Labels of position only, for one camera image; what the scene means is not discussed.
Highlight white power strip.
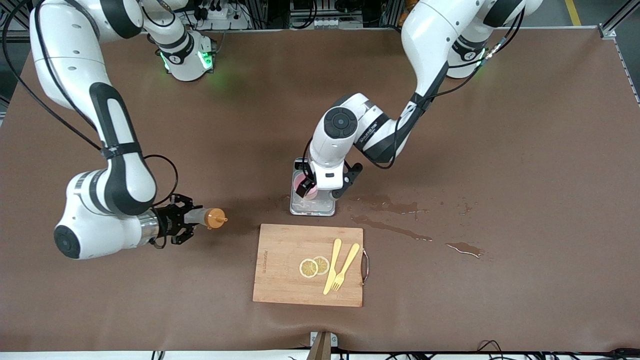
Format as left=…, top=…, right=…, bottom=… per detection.
left=197, top=5, right=251, bottom=31

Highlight sauce bottle with orange cap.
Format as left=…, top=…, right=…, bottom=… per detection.
left=187, top=207, right=229, bottom=231

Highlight wooden cutting board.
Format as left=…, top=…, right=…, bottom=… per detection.
left=252, top=223, right=370, bottom=308

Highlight silver digital kitchen scale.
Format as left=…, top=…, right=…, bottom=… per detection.
left=289, top=157, right=338, bottom=217

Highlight brown table cover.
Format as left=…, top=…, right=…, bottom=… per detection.
left=0, top=27, right=640, bottom=353

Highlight yellow plastic fork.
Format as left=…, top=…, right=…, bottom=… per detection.
left=331, top=243, right=361, bottom=292

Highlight pink plastic cup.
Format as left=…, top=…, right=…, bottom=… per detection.
left=294, top=171, right=320, bottom=201

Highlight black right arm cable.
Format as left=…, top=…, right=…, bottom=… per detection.
left=2, top=0, right=180, bottom=207

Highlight black cables at table edge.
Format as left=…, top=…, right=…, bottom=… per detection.
left=477, top=340, right=640, bottom=360

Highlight yellow plastic knife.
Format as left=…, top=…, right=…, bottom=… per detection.
left=323, top=238, right=343, bottom=296

